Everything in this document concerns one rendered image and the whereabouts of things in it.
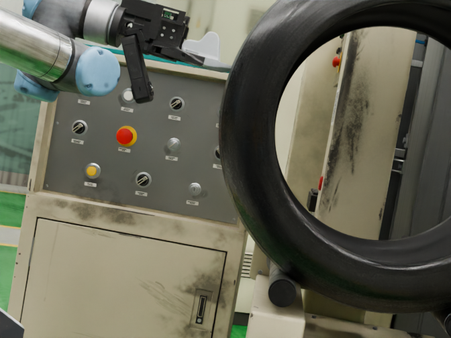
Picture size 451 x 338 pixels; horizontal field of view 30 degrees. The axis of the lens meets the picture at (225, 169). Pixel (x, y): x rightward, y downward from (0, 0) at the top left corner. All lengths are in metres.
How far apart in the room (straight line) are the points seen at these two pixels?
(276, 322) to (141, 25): 0.53
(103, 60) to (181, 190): 0.84
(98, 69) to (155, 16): 0.16
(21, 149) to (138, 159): 8.22
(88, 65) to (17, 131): 9.00
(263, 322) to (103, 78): 0.45
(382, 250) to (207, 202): 0.63
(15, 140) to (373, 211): 8.77
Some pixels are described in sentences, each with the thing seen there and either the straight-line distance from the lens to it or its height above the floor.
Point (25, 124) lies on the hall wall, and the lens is 10.28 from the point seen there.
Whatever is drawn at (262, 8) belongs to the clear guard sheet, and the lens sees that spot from 2.08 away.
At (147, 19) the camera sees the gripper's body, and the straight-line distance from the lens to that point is 1.42.
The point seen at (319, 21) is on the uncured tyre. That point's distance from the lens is 1.30.
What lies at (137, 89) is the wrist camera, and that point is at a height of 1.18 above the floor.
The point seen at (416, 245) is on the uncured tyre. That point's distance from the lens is 1.60.
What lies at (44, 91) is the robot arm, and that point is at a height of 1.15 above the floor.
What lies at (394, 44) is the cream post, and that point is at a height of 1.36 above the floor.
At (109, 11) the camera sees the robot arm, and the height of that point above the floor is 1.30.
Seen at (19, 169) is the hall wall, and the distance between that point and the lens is 10.32.
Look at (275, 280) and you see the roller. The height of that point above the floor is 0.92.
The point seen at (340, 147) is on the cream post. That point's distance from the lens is 1.69.
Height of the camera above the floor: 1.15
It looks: 3 degrees down
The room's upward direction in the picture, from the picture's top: 10 degrees clockwise
